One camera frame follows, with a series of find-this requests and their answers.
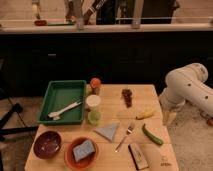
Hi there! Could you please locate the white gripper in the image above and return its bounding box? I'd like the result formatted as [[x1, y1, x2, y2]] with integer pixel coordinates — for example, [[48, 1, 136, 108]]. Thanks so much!
[[159, 97, 185, 126]]

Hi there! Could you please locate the blue sponge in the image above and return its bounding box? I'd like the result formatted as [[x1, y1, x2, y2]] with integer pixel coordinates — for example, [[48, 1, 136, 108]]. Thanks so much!
[[73, 140, 95, 162]]

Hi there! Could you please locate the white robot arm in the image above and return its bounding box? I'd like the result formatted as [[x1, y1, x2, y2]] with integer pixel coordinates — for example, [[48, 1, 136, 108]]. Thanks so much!
[[159, 63, 213, 126]]

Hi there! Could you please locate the green plastic cup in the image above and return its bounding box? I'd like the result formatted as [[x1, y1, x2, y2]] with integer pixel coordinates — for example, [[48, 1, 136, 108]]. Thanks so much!
[[88, 110, 101, 125]]

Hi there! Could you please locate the white plastic cup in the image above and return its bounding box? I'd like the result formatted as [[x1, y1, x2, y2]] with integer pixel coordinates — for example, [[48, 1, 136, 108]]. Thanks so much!
[[86, 95, 101, 110]]

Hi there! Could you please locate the yellow banana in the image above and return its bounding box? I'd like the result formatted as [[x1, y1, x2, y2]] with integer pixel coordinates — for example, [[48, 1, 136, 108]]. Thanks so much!
[[136, 110, 155, 120]]

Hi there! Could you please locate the silver fork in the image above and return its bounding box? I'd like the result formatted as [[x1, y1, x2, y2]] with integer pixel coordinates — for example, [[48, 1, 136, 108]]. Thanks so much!
[[115, 123, 135, 153]]

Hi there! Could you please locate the dark grape bunch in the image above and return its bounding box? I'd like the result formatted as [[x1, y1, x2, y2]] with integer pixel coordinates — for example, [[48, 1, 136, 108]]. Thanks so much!
[[122, 89, 132, 108]]

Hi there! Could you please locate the black wooden brush block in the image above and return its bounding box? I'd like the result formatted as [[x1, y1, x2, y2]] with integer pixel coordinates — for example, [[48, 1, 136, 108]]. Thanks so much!
[[128, 143, 149, 171]]

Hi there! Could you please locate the grey triangular cloth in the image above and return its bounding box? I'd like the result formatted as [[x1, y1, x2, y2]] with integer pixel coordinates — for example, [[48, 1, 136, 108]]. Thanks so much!
[[94, 123, 119, 142]]

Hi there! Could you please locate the orange-lid spice bottle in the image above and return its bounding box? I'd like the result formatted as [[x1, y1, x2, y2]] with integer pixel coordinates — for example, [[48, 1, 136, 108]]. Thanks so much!
[[90, 78, 101, 95]]

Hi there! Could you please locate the orange bowl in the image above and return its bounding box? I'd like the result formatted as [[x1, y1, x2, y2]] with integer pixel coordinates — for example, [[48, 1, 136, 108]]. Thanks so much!
[[64, 137, 99, 171]]

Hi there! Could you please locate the green plastic tray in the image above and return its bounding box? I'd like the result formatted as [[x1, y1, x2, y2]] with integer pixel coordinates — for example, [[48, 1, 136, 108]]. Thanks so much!
[[38, 80, 86, 125]]

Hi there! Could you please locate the white plastic utensil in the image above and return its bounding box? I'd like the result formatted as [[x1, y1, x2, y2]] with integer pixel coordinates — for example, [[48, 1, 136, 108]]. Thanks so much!
[[48, 102, 82, 118]]

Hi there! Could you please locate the purple bowl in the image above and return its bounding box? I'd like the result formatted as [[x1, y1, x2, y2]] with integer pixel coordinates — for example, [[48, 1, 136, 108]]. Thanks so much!
[[33, 131, 62, 159]]

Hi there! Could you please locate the red bowl on counter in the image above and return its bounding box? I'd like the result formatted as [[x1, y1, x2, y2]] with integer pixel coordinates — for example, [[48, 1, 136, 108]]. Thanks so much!
[[34, 20, 47, 26]]

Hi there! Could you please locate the black tripod stand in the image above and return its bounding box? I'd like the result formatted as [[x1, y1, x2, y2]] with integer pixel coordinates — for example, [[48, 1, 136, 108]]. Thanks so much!
[[0, 59, 39, 143]]

